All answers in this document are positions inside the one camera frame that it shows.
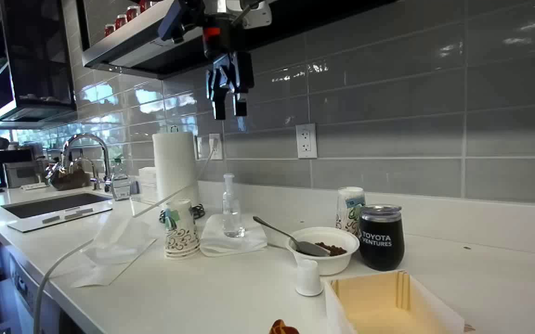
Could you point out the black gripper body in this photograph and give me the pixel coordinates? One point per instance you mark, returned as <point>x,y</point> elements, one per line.
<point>231,72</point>

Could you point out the white paper towel roll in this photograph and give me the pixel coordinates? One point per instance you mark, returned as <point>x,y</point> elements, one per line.
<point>175,168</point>

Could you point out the white wall outlet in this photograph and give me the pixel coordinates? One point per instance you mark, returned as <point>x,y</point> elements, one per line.
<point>307,140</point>

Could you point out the small white shaker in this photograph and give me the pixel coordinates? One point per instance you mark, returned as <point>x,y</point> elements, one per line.
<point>309,280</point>

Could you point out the clear glass bottle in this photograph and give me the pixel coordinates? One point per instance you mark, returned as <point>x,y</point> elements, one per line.
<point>233,216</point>

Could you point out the black glass wall cabinet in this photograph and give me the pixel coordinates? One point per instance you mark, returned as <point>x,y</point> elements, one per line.
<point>32,62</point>

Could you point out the small green-lidded bottle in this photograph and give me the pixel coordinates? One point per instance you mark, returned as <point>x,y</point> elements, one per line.
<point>348,207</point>

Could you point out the small clear glass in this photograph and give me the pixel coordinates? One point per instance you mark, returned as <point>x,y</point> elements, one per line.
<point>121,189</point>

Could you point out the kitchen sink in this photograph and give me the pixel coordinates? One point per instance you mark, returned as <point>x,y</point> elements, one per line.
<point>51,205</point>

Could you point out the dark overhead shelf cabinet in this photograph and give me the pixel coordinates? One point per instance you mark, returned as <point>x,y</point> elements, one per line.
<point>144,49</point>

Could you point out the brown sponge holder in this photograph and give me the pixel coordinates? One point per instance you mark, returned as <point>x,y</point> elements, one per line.
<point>71,181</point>

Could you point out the white plastic container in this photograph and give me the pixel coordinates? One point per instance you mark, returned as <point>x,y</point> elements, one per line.
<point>147,185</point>

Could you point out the red cup on shelf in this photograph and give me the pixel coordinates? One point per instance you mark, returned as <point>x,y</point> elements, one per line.
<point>133,12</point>
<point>120,22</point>
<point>108,29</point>

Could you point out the light wooden box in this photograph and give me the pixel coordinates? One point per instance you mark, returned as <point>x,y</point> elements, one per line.
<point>335,309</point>

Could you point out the large printed paper cup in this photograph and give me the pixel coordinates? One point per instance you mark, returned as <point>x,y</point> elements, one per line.
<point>181,235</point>

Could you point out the brown flat toy piece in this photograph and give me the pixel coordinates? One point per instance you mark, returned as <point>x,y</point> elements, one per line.
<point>283,328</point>

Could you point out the chrome kitchen faucet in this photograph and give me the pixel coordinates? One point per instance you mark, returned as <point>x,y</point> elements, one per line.
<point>105,155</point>

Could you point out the black printed tumbler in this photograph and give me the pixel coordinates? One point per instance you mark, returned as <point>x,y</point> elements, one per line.
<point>381,244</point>

